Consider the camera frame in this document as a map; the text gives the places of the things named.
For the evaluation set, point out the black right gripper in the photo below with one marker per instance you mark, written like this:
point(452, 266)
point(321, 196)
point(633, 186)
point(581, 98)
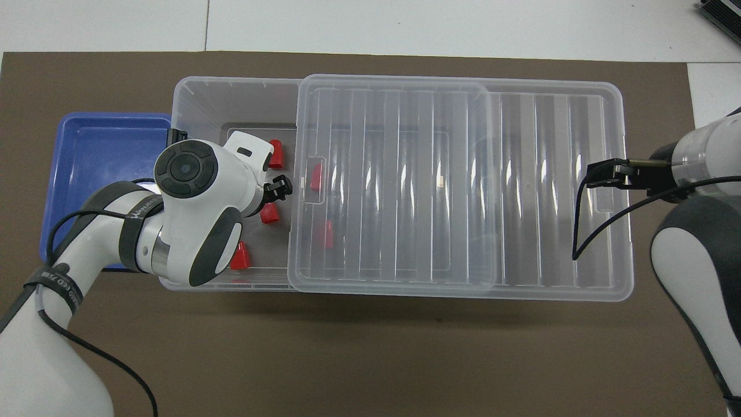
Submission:
point(657, 176)

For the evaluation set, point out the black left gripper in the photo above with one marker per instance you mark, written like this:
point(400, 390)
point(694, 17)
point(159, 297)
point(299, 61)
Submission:
point(266, 194)

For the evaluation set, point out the red block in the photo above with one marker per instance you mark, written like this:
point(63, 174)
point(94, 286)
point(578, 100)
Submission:
point(329, 235)
point(316, 177)
point(277, 155)
point(270, 215)
point(240, 258)

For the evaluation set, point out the clear ribbed box lid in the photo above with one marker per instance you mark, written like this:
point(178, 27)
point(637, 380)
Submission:
point(463, 197)

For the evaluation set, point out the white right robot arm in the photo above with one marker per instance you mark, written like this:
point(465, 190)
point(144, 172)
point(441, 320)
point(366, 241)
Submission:
point(694, 260)

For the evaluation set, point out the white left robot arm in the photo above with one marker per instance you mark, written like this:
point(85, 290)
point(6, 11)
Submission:
point(185, 220)

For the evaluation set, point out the clear plastic storage box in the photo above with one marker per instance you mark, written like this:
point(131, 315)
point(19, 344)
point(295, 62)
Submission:
point(231, 98)

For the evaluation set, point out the blue plastic tray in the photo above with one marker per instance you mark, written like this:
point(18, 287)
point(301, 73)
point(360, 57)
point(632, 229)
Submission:
point(87, 162)

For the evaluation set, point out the dark finned device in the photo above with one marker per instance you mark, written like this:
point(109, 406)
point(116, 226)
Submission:
point(722, 14)

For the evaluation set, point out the brown paper table mat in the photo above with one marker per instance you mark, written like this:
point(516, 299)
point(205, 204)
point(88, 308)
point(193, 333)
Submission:
point(370, 359)

